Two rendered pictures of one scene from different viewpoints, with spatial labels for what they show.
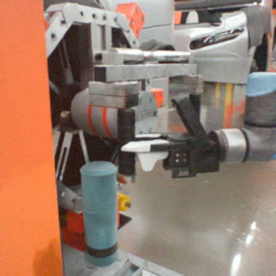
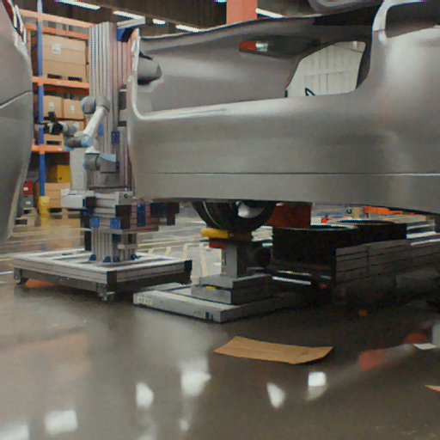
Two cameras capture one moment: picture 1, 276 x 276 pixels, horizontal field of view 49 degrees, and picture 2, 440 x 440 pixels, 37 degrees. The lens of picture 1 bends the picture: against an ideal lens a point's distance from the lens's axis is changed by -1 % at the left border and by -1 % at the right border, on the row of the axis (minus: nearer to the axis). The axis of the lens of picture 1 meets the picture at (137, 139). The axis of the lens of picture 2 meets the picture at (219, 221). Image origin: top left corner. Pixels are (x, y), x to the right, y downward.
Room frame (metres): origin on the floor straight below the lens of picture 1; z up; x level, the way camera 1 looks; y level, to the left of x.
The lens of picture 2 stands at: (5.28, 0.94, 0.91)
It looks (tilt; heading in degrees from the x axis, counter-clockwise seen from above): 4 degrees down; 190
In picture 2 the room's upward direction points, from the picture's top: straight up
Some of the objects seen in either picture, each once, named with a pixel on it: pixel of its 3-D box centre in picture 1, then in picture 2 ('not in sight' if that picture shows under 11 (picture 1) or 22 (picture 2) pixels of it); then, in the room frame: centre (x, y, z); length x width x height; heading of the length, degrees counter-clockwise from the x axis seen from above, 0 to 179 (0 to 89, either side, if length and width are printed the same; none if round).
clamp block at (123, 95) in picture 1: (113, 93); not in sight; (0.60, 0.05, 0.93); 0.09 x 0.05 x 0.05; 56
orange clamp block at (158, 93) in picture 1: (149, 98); not in sight; (1.12, -0.05, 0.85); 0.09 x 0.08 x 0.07; 146
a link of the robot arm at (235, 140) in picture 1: (226, 145); not in sight; (0.63, -0.19, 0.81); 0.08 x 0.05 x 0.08; 11
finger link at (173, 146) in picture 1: (169, 145); not in sight; (0.58, -0.06, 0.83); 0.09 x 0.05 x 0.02; 110
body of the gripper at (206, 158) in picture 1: (191, 151); not in sight; (0.61, -0.12, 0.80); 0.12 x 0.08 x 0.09; 101
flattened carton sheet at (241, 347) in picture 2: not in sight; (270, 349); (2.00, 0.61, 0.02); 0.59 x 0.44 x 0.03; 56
